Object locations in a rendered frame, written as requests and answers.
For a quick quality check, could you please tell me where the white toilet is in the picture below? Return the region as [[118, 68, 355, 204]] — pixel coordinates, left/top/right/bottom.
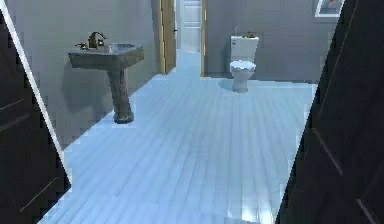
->
[[229, 34, 260, 94]]

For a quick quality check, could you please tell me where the dark wooden room door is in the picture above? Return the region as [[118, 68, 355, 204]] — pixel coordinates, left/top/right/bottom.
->
[[275, 0, 384, 224]]

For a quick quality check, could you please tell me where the white framed wall picture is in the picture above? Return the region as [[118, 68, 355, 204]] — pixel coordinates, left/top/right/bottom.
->
[[314, 0, 346, 18]]

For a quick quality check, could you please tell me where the grey pedestal sink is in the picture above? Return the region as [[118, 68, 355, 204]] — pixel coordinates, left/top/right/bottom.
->
[[68, 42, 146, 125]]

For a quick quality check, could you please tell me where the brass sink faucet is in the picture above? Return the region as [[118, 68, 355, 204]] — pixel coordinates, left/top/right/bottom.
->
[[75, 31, 108, 51]]

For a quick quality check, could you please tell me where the white panelled room door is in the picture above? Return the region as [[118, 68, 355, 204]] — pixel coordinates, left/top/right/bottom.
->
[[179, 0, 203, 54]]

